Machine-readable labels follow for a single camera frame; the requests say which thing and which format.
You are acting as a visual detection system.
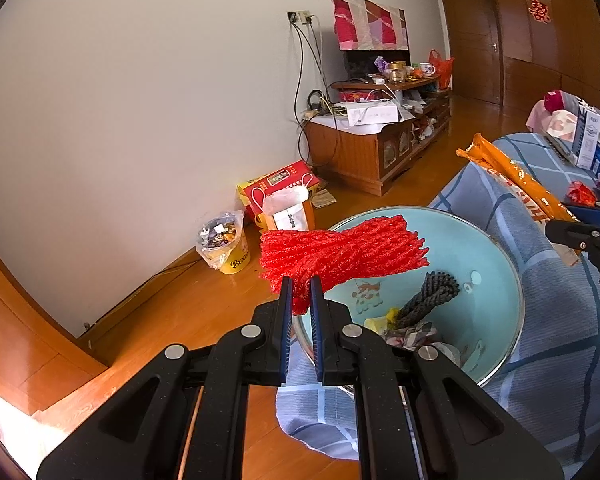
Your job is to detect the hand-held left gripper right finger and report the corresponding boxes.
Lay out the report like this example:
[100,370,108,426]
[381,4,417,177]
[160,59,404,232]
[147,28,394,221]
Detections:
[309,275,565,480]

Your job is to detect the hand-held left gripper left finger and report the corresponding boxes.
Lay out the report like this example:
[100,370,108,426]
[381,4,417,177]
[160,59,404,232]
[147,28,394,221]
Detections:
[36,276,295,480]

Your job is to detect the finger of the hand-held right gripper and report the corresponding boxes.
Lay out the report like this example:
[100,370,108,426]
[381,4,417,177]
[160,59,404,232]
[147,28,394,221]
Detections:
[562,199,600,231]
[545,219,600,291]

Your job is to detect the yellow-green plastic bag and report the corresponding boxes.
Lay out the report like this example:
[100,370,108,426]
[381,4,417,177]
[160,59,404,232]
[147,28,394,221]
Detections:
[364,307,406,334]

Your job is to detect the red foam net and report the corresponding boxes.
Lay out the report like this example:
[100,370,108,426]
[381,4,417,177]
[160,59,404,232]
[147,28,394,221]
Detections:
[257,214,431,315]

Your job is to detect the long orange snack packet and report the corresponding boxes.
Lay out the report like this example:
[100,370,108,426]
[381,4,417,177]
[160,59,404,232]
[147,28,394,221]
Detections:
[455,132,582,267]

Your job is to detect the light blue cartoon print bin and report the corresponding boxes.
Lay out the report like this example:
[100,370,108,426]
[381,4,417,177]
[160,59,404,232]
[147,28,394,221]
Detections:
[290,206,526,393]

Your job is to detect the dark grey foam net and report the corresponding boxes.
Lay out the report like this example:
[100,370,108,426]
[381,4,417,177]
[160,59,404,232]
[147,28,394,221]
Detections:
[392,270,462,332]

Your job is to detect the red gold snack packet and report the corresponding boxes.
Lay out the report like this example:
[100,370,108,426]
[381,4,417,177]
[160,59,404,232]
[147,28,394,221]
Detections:
[566,181,598,207]

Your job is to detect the white and blue carton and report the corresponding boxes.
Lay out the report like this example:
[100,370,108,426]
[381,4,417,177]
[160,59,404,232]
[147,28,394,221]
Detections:
[574,109,600,171]

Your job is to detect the blue plaid tablecloth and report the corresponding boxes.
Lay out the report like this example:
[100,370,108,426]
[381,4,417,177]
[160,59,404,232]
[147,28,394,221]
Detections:
[275,132,600,467]

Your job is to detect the crumpled patterned cloth pieces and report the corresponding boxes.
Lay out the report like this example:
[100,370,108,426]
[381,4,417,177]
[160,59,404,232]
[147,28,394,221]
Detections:
[384,324,442,353]

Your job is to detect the yellow bucket with plastic liner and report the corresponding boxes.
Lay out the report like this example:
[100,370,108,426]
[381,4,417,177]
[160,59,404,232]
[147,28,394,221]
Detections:
[195,209,251,275]

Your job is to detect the pink heart printed blanket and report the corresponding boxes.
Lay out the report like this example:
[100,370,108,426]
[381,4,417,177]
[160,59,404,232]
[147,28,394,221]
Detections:
[525,89,600,142]

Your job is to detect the white plastic bag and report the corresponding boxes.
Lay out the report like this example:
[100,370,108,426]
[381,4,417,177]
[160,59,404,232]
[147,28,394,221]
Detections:
[262,185,316,234]

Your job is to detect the red cardboard box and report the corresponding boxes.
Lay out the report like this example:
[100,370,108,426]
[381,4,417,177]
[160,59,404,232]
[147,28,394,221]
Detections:
[237,160,321,232]

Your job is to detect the wooden television cabinet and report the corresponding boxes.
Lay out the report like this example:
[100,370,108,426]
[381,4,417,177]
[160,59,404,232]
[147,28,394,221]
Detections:
[300,74,454,197]

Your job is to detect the orange-red plastic bag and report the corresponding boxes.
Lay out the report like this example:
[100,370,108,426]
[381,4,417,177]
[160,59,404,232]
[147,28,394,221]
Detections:
[427,49,455,91]

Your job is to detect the wooden door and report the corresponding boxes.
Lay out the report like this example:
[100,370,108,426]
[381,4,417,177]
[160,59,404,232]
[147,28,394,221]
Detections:
[437,0,504,106]

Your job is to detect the white flat box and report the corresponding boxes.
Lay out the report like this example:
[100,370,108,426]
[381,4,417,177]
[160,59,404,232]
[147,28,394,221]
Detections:
[346,101,400,125]

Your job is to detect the black television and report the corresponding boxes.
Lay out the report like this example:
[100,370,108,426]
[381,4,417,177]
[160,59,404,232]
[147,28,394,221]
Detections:
[343,50,382,84]

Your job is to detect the red patchwork cloth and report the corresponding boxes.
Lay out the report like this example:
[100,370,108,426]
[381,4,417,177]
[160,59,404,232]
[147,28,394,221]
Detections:
[329,0,411,52]

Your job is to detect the black hanging cables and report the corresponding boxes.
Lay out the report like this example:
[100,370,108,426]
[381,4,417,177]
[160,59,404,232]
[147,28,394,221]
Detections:
[292,15,341,166]

